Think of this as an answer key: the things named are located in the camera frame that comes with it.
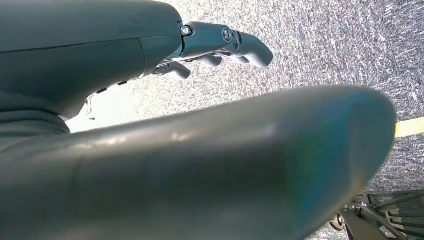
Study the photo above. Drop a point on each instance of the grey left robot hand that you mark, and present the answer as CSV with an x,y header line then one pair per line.
x,y
82,49

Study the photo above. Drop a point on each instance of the yellow floor tape square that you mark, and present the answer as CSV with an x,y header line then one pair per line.
x,y
410,127

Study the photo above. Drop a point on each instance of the black robot foot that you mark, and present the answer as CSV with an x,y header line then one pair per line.
x,y
361,228

